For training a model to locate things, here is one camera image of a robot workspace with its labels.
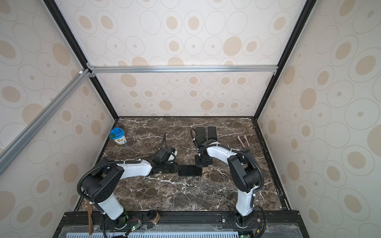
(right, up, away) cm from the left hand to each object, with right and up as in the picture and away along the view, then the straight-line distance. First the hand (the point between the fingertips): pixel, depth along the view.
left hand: (184, 167), depth 90 cm
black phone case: (+11, -3, 0) cm, 11 cm away
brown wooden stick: (-48, -19, -13) cm, 54 cm away
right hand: (+10, -1, +4) cm, 11 cm away
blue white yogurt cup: (-44, +20, +7) cm, 49 cm away
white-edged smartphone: (+19, +21, +21) cm, 35 cm away
